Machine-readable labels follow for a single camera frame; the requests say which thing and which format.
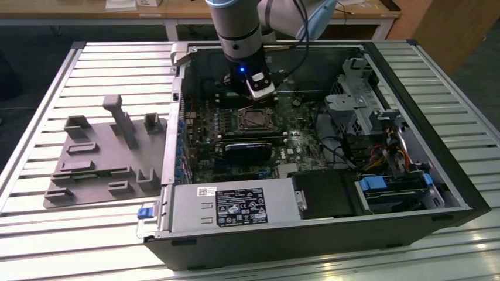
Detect CPU socket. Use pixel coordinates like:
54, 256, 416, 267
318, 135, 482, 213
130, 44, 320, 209
233, 107, 276, 132

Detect black RAM stick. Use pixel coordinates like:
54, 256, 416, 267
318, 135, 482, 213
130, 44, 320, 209
221, 131, 282, 137
220, 134, 284, 142

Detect black graphics card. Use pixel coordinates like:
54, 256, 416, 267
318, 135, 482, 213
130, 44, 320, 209
216, 140, 274, 165

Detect green motherboard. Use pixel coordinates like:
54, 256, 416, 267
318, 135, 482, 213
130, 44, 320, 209
181, 93, 333, 185

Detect metal disk bay cage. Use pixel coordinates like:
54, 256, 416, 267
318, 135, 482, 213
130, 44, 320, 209
324, 57, 392, 135

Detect silver chipset heatsink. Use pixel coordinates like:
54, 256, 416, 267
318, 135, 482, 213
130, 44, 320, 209
276, 163, 297, 178

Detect silver power supply unit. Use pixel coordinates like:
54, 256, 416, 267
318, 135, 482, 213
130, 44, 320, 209
156, 178, 304, 239

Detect black drive box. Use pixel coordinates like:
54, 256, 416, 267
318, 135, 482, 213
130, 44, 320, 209
286, 171, 370, 220

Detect gray parts rack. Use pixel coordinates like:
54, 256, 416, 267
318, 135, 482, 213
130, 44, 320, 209
42, 95, 169, 210

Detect hard disk in blue carrier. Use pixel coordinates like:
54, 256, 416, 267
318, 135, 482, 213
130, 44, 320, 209
354, 172, 437, 213

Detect wooden desk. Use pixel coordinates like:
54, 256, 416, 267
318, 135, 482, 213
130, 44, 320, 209
0, 0, 402, 42

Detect wooden cabinet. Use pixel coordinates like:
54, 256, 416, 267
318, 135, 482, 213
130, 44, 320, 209
389, 0, 500, 76

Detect black open PC case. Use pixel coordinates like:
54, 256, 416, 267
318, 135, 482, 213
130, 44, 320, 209
142, 39, 492, 272

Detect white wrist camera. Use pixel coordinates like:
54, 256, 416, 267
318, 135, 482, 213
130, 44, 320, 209
245, 73, 276, 102

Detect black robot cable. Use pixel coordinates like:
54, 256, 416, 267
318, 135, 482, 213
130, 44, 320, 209
272, 0, 313, 85

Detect black internal cables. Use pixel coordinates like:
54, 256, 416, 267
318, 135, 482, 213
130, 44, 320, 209
317, 134, 364, 170

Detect orange and yellow wires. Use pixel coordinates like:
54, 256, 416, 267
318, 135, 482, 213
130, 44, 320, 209
362, 143, 410, 173

